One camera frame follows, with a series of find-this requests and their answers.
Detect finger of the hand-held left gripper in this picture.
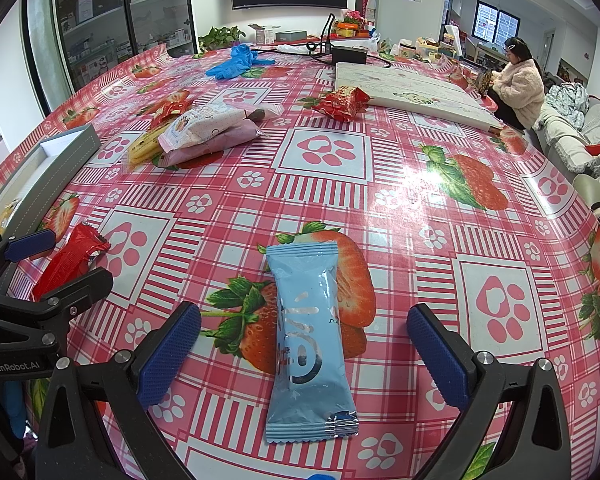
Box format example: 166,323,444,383
0,229,56,293
0,266,115,346

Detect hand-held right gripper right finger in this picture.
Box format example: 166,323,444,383
406,302,581,480

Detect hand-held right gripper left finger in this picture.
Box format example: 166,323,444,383
32,301,202,480

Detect plain red snack packet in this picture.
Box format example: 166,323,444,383
31,222,111,301

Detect yellow snack packet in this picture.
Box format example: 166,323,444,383
0,199,21,236

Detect grey storage box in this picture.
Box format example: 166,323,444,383
0,126,102,233

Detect light blue snack packet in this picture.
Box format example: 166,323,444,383
264,241,359,443

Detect yellow cookie packet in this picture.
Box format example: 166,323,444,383
125,130,168,166

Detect small red patterned snack packet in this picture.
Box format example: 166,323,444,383
150,99,193,128

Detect pale purple snack packet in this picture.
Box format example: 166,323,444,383
162,125,263,168

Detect white pink snack packet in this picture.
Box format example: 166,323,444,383
157,101,253,153

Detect translucent pale snack packet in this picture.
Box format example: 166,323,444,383
240,104,283,122

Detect large red printed snack packet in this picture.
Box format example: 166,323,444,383
311,86,372,122

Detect person's left hand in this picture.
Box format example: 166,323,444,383
0,380,27,440

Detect pink strawberry print tablecloth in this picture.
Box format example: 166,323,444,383
0,45,600,480

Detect glass door cabinet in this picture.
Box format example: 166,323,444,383
25,0,198,106

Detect grey sofa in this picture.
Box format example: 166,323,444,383
530,80,600,186

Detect white folding board with stickers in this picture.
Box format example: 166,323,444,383
334,61,501,131

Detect pair of blue disposable gloves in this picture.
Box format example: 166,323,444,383
205,44,266,81

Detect green potted plant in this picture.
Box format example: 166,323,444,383
194,25,247,53

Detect pale blue quilt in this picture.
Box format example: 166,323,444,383
545,81,590,123

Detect small white carton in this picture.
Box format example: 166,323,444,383
249,23,277,45

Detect black power adapter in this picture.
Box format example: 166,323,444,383
331,46,368,65

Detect dark framed window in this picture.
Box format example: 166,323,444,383
474,1,521,41

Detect black cable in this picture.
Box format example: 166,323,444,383
252,46,333,66

